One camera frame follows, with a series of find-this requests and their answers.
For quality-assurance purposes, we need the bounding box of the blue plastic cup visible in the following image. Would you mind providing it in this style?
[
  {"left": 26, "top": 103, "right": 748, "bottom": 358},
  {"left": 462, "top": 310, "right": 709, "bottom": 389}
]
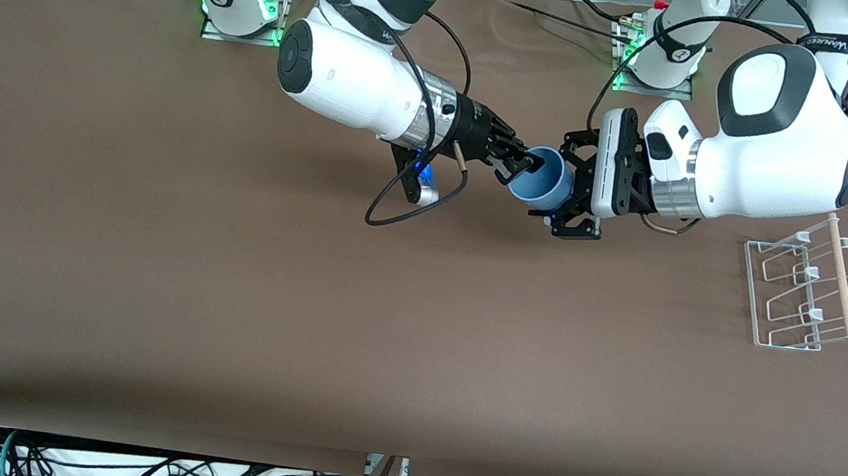
[{"left": 506, "top": 144, "right": 578, "bottom": 213}]

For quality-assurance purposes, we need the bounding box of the brown table cover sheet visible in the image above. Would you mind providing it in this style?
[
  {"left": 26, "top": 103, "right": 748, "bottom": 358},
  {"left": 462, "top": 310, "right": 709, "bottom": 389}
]
[{"left": 0, "top": 0, "right": 848, "bottom": 476}]

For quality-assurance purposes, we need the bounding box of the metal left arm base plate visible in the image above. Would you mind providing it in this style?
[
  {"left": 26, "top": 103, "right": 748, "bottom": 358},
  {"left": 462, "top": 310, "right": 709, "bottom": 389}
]
[{"left": 611, "top": 18, "right": 701, "bottom": 101}]

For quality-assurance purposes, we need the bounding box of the thin black base cable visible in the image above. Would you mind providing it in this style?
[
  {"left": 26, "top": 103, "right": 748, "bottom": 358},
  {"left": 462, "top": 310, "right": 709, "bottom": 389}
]
[{"left": 485, "top": 0, "right": 647, "bottom": 45}]

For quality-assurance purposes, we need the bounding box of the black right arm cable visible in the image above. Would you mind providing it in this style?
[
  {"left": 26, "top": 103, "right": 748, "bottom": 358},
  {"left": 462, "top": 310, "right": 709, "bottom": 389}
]
[{"left": 364, "top": 9, "right": 486, "bottom": 236}]

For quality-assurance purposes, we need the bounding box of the white wire cup rack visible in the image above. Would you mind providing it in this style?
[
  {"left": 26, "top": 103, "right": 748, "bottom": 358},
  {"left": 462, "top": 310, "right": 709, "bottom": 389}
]
[{"left": 734, "top": 205, "right": 848, "bottom": 357}]

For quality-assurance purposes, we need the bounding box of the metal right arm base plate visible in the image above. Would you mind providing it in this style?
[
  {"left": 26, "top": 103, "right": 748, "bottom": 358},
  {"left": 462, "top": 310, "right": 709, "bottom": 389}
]
[{"left": 201, "top": 0, "right": 289, "bottom": 48}]

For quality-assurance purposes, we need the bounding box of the teal cable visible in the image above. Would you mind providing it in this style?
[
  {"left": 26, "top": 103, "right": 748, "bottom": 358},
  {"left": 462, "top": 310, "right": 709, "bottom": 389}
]
[{"left": 0, "top": 429, "right": 23, "bottom": 476}]

